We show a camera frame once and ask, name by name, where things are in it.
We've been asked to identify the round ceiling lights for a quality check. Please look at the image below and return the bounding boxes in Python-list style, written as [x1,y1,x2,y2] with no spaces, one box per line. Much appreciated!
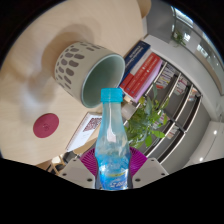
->
[197,129,219,163]

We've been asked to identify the green potted plant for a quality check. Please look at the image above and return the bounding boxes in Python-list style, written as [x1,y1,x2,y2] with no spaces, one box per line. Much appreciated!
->
[121,83,171,149]

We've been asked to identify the white open booklet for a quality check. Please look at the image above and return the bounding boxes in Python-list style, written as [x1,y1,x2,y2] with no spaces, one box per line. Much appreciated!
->
[65,112,104,153]

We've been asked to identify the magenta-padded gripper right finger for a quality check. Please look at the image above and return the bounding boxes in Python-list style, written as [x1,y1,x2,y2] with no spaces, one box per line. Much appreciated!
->
[125,146,169,190]

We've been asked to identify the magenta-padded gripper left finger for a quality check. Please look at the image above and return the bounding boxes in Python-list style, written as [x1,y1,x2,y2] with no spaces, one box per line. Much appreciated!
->
[58,147,102,190]

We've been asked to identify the pink book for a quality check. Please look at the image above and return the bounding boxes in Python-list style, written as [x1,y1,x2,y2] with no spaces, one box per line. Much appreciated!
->
[131,59,164,104]

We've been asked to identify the small green window plant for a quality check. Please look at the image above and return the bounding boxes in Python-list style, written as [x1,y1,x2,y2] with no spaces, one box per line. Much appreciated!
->
[170,29,188,48]

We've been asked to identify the grey shelf unit with books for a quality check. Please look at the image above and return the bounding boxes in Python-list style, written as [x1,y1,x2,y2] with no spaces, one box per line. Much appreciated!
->
[138,61,204,164]

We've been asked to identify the clear bottle with turquoise cap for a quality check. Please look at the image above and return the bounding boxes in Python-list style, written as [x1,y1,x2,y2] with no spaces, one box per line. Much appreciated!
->
[94,88,132,192]

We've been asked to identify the grey patterned ceramic mug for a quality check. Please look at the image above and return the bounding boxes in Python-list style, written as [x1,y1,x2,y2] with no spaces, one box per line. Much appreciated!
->
[54,40,126,109]

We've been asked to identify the red book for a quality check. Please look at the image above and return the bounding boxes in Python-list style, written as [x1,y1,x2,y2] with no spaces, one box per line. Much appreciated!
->
[122,52,162,98]

